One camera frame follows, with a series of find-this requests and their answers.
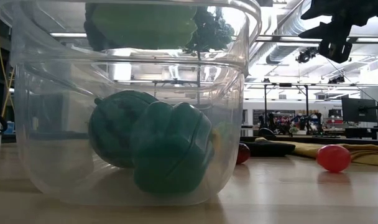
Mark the black cloth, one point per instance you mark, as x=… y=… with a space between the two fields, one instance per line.
x=270 y=150

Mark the dark red toy fruit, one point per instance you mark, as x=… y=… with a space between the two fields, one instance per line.
x=243 y=154

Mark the blue box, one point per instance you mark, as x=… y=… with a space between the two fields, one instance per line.
x=8 y=128

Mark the clear plastic tupperware container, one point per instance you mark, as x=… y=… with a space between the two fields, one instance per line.
x=67 y=124

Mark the light green toy lettuce leaf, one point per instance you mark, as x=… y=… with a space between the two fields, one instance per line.
x=139 y=26

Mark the silver ceiling duct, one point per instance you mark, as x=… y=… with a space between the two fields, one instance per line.
x=280 y=53

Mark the black ceiling fixture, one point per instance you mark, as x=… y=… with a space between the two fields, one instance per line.
x=305 y=55

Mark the yellow cloth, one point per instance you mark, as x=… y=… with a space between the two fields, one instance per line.
x=363 y=154

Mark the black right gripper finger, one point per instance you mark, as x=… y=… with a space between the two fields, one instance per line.
x=322 y=9
x=332 y=31

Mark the black metal gantry frame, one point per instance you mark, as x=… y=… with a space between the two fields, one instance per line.
x=265 y=105

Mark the toy watermelon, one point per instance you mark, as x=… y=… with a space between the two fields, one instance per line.
x=114 y=130

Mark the red toy tomato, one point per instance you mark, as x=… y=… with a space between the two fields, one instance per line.
x=333 y=158

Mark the green toy bell pepper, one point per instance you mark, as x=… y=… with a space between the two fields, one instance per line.
x=173 y=149

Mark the background robot station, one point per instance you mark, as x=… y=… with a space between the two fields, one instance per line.
x=310 y=123

